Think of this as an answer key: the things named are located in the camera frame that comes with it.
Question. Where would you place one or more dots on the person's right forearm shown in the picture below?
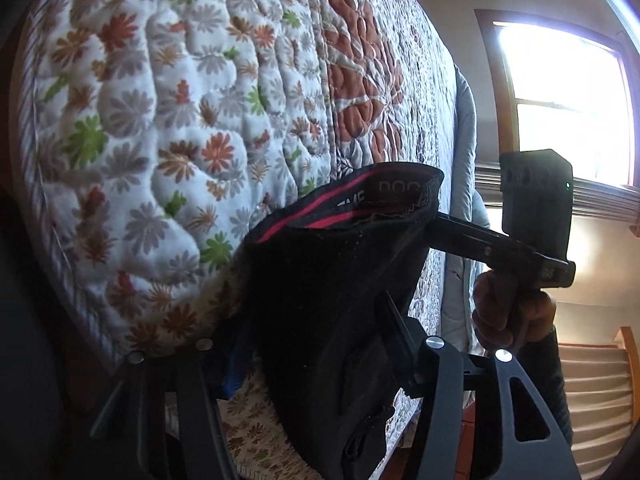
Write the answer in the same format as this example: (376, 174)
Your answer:
(550, 385)

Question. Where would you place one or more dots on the wooden framed window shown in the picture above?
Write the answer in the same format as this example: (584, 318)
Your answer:
(560, 85)

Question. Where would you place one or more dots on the floral quilted bedspread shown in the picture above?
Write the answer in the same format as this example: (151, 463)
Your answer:
(150, 110)

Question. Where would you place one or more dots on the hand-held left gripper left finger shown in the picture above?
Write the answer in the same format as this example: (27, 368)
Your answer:
(234, 380)

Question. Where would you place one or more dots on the black pants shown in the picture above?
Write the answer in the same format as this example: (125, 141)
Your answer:
(320, 310)

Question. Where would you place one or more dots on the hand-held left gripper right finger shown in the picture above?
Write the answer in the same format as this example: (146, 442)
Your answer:
(405, 340)

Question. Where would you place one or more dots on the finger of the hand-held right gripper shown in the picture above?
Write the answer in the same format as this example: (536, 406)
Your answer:
(470, 237)

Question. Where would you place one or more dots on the grey duvet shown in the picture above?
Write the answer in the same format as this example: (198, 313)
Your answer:
(460, 280)

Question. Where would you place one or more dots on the grey pleated curtain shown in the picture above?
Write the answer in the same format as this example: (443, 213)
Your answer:
(600, 205)

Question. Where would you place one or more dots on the person's right hand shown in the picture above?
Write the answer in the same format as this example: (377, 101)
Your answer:
(539, 312)

